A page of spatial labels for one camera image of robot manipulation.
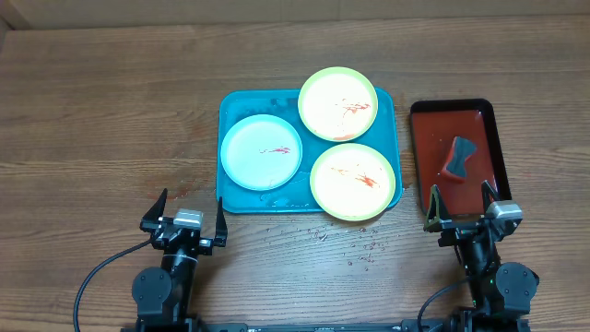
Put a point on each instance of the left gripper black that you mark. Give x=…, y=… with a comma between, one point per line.
x=150, y=220

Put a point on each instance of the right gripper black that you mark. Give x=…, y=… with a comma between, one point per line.
x=464, y=232

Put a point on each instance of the red sponge with dark scourer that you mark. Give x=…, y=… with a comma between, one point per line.
x=460, y=152

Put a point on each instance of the light blue round plate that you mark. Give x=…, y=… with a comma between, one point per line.
x=261, y=152

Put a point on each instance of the yellow-green plate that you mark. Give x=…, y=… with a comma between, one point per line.
x=338, y=104
x=353, y=182

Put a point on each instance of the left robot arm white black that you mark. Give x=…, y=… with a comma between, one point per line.
x=162, y=293

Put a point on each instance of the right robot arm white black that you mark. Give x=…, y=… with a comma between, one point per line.
x=501, y=292

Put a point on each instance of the black tray with red water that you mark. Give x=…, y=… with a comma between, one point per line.
x=434, y=125

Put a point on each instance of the teal plastic serving tray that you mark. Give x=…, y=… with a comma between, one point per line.
x=295, y=196

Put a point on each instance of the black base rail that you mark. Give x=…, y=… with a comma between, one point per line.
x=407, y=325

